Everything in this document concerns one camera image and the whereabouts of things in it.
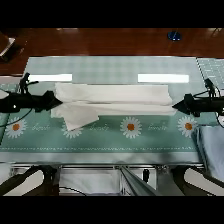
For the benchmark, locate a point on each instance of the white T-shirt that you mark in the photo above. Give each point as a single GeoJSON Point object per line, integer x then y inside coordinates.
{"type": "Point", "coordinates": [113, 100]}

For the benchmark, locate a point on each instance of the blue round object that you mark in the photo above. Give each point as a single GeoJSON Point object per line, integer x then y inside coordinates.
{"type": "Point", "coordinates": [174, 35]}

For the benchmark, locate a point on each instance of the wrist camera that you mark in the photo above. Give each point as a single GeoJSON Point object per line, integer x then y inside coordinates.
{"type": "Point", "coordinates": [24, 83]}
{"type": "Point", "coordinates": [210, 87]}

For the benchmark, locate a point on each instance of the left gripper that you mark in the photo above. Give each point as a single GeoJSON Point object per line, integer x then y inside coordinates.
{"type": "Point", "coordinates": [46, 101]}

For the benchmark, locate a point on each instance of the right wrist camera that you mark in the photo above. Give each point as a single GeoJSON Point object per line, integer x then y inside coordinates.
{"type": "Point", "coordinates": [210, 87]}

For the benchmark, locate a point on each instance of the silver frame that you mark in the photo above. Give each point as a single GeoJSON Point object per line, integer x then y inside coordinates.
{"type": "Point", "coordinates": [133, 180]}

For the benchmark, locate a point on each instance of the light blue garment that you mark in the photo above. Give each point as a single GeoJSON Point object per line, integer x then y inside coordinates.
{"type": "Point", "coordinates": [211, 151]}

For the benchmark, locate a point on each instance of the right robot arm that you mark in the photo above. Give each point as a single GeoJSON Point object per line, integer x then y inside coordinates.
{"type": "Point", "coordinates": [213, 104]}

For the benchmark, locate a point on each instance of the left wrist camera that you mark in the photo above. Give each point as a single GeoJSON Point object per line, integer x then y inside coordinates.
{"type": "Point", "coordinates": [24, 83]}

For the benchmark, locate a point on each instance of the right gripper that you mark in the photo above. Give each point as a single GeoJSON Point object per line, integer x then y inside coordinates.
{"type": "Point", "coordinates": [188, 105]}

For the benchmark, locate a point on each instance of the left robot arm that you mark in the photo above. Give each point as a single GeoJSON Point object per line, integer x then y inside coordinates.
{"type": "Point", "coordinates": [15, 101]}

